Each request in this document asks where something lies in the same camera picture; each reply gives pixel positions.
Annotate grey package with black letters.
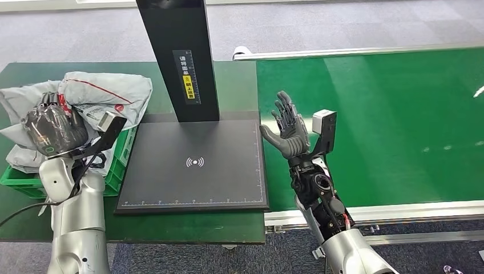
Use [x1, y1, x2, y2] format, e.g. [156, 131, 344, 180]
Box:
[81, 128, 120, 178]

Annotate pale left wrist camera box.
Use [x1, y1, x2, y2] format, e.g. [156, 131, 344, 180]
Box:
[97, 110, 118, 132]

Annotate white conveyor roller end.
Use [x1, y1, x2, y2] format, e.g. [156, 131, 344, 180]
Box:
[233, 46, 251, 61]

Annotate grey package with red line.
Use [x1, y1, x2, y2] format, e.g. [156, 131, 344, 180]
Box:
[58, 71, 154, 131]

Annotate black left wrist camera bracket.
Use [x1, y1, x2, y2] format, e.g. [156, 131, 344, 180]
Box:
[71, 115, 127, 160]

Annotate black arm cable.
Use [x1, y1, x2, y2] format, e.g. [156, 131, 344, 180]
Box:
[0, 151, 100, 228]

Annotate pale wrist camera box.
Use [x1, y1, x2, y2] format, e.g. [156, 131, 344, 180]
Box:
[312, 110, 337, 135]
[97, 110, 118, 132]

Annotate aluminium conveyor frame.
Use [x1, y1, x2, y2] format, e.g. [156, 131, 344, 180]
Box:
[233, 42, 484, 247]

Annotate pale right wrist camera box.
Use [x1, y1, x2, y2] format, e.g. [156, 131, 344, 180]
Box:
[312, 110, 337, 135]

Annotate white strap on crate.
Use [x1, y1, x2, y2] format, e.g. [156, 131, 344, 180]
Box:
[38, 196, 51, 217]

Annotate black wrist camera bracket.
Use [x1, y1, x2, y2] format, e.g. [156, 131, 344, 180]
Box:
[71, 115, 127, 160]
[289, 111, 338, 167]

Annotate dark green table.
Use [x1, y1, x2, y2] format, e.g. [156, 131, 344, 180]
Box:
[0, 61, 266, 245]

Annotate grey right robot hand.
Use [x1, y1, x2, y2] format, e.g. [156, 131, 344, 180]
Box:
[259, 90, 313, 160]

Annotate black right wrist camera bracket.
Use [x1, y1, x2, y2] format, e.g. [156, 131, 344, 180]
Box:
[289, 111, 338, 167]

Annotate black inbound scanner machine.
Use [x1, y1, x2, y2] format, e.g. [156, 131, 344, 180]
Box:
[114, 0, 270, 216]

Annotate green conveyor belt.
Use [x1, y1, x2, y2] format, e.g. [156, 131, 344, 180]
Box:
[256, 47, 484, 213]

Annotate black yellow machine label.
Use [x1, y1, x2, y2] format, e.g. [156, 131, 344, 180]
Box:
[172, 49, 202, 106]

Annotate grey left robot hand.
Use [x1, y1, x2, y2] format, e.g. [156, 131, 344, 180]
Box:
[22, 102, 90, 158]

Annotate green plastic delivery crate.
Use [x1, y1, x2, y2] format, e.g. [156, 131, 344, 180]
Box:
[0, 126, 138, 200]

